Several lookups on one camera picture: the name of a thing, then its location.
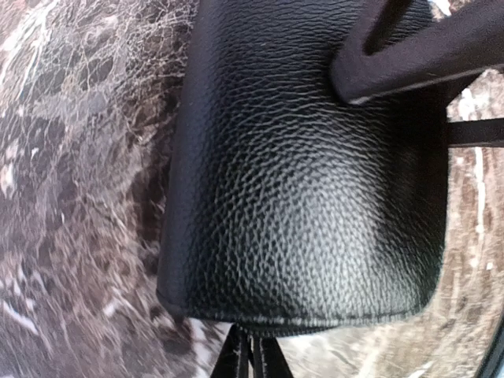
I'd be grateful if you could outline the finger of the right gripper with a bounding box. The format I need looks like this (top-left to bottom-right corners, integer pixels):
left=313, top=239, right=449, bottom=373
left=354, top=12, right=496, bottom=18
left=331, top=1, right=503, bottom=104

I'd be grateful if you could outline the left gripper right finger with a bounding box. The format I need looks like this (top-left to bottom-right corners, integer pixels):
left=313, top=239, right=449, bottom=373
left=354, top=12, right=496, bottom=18
left=252, top=337, right=293, bottom=378

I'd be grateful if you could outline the black zippered tool case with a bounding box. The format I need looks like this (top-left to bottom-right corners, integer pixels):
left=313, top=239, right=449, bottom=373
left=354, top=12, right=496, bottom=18
left=157, top=1, right=467, bottom=335

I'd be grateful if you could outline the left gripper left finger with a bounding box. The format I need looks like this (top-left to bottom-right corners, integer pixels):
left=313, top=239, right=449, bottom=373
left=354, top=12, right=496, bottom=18
left=210, top=325, right=250, bottom=378

